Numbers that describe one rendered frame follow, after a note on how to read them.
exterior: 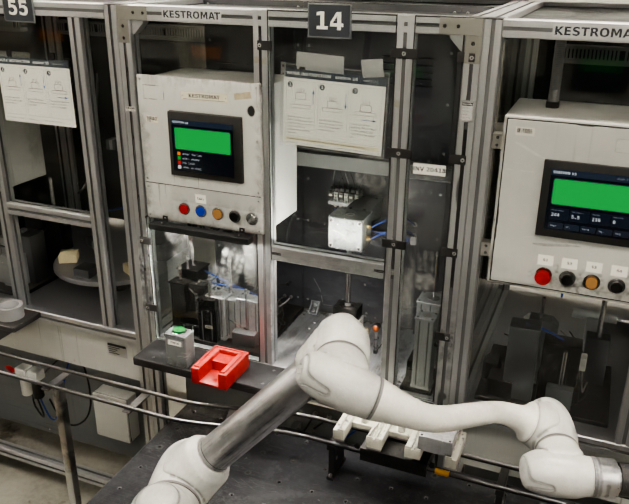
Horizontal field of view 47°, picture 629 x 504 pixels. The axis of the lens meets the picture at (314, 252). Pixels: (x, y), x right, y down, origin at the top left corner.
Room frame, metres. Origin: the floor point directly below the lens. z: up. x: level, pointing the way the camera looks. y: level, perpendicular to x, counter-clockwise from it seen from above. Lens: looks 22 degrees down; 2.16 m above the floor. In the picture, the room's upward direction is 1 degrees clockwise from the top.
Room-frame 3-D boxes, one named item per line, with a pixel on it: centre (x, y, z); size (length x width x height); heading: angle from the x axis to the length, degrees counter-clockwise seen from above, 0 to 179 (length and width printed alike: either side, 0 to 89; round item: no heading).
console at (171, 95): (2.25, 0.31, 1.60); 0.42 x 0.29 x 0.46; 68
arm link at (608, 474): (1.32, -0.66, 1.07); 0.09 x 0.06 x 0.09; 173
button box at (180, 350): (2.08, 0.44, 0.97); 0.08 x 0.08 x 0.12; 68
